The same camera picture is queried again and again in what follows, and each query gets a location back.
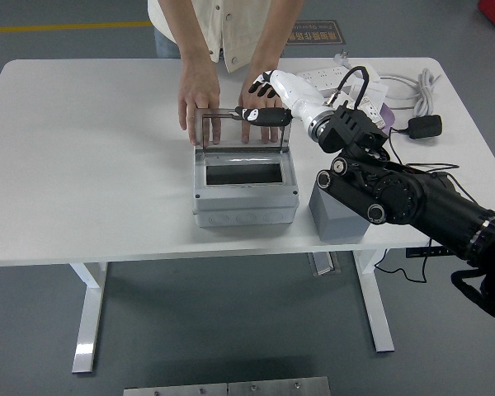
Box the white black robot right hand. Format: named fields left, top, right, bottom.
left=234, top=69, right=329, bottom=133

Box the person's left hand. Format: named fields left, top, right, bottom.
left=238, top=87, right=286, bottom=145

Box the person's right hand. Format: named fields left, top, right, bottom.
left=177, top=65, right=222, bottom=146

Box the transparent hinged box lid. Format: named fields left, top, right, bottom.
left=193, top=107, right=295, bottom=152

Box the grey plastic junction box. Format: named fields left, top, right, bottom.
left=191, top=146, right=300, bottom=229

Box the white power strip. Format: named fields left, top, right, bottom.
left=295, top=65, right=354, bottom=92

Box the brown floor sign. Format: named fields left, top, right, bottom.
left=286, top=19, right=347, bottom=45

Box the person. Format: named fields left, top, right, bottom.
left=147, top=0, right=290, bottom=74

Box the black power adapter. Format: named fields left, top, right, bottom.
left=407, top=114, right=443, bottom=140

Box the grey block with round hole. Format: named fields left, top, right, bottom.
left=308, top=181, right=372, bottom=243

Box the yellow floor tape line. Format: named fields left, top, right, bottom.
left=0, top=21, right=153, bottom=34

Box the silver metal bar under table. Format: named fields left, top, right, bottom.
left=307, top=251, right=342, bottom=276

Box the black table control panel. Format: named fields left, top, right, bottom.
left=404, top=246, right=453, bottom=259

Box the white table leg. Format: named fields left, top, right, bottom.
left=68, top=262, right=110, bottom=375
left=352, top=247, right=396, bottom=353

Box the small white wall switch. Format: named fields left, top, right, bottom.
left=352, top=64, right=381, bottom=83

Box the white square switch panel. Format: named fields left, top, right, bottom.
left=349, top=78, right=389, bottom=107

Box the thin black adapter cable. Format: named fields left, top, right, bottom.
left=373, top=126, right=475, bottom=285

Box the white power strip cord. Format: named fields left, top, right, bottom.
left=332, top=48, right=443, bottom=120

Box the grey metal base plate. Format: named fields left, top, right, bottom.
left=122, top=382, right=229, bottom=396
left=227, top=375, right=330, bottom=396

